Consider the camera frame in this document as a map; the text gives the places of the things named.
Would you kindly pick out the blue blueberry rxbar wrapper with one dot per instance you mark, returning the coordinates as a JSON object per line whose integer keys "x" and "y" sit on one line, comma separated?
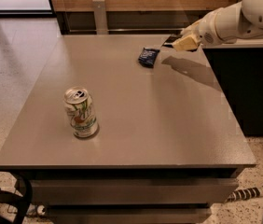
{"x": 147, "y": 57}

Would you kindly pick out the upper grey drawer front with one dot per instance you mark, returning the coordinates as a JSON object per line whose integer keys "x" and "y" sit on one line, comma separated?
{"x": 133, "y": 191}

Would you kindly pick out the grey drawer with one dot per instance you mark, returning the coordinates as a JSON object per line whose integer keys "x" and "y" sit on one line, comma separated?
{"x": 133, "y": 191}
{"x": 128, "y": 215}

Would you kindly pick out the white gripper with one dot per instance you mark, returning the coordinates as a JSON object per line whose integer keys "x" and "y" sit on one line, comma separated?
{"x": 206, "y": 32}

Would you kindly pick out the black chair frame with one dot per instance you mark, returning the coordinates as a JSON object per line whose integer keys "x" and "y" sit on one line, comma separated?
{"x": 21, "y": 203}

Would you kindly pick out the lower grey drawer front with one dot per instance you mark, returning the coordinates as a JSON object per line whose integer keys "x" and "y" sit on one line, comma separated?
{"x": 128, "y": 215}

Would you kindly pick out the left metal bracket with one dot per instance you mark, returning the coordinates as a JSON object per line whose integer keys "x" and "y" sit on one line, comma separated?
{"x": 100, "y": 17}

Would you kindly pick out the metal rail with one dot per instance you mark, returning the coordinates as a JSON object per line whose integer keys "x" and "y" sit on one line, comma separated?
{"x": 165, "y": 31}

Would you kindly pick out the white green soda can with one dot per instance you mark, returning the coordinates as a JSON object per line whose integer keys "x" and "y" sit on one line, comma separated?
{"x": 79, "y": 107}

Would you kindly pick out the black chocolate rxbar wrapper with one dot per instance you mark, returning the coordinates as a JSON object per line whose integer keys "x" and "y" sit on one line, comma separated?
{"x": 171, "y": 41}

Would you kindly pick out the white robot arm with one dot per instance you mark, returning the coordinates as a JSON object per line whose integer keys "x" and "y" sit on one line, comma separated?
{"x": 243, "y": 20}

